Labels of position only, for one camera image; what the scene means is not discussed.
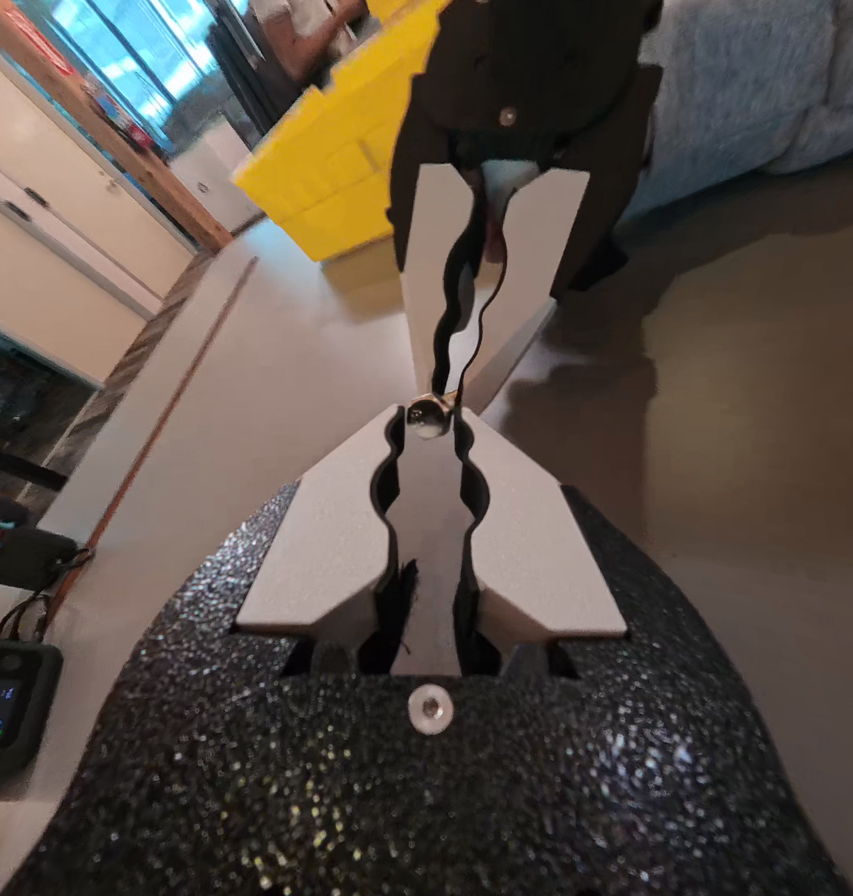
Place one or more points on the black device with screen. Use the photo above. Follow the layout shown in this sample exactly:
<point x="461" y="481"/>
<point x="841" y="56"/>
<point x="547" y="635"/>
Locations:
<point x="13" y="707"/>

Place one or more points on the glass window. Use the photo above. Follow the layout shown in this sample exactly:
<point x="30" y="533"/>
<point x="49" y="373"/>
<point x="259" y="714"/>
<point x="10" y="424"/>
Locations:
<point x="118" y="42"/>

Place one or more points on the white storage box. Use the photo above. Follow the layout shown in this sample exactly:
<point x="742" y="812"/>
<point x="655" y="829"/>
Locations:
<point x="213" y="175"/>

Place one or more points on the black pouch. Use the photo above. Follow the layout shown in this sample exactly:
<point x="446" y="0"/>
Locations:
<point x="27" y="560"/>

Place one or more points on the thin wooden stick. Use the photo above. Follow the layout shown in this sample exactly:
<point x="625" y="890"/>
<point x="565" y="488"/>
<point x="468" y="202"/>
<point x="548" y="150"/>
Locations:
<point x="155" y="434"/>

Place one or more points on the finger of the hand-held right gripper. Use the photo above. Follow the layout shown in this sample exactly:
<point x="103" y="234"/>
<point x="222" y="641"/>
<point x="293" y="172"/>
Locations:
<point x="426" y="280"/>
<point x="538" y="245"/>

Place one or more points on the grey fluffy blanket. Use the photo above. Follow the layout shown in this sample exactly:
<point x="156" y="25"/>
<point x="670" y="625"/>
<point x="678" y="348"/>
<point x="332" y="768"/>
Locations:
<point x="748" y="91"/>

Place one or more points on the yellow plastic bin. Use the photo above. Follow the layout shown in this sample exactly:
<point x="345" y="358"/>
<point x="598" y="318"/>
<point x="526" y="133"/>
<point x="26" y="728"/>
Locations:
<point x="328" y="175"/>

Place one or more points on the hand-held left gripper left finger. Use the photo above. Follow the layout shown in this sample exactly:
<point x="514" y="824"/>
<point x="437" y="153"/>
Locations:
<point x="314" y="553"/>

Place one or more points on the silver hex bolt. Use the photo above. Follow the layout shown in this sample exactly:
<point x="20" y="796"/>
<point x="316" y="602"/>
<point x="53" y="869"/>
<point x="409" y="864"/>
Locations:
<point x="426" y="422"/>

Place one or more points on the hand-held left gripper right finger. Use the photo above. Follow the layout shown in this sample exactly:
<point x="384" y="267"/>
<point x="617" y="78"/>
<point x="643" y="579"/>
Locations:
<point x="538" y="553"/>

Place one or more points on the cream cabinet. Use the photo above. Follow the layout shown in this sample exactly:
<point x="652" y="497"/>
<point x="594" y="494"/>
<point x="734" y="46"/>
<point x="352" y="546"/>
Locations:
<point x="48" y="231"/>

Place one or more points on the dark storage shelf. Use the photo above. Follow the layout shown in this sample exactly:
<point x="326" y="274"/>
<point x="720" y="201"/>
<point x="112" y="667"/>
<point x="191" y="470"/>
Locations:
<point x="13" y="406"/>

